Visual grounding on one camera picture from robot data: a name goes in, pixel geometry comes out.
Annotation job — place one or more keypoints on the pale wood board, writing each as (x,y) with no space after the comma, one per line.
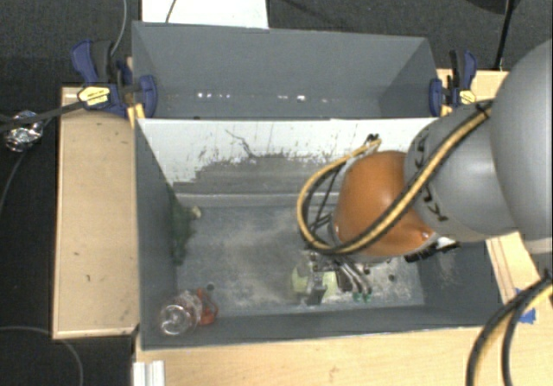
(97,224)

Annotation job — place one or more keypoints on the grey metal bin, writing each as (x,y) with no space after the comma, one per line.
(268,73)

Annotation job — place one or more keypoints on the clear spray bottle orange head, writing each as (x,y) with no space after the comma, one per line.
(177,313)

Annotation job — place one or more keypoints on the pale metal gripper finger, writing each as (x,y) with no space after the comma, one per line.
(309,285)
(319,291)

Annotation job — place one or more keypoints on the dark green toy animal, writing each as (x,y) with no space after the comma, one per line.
(180,220)

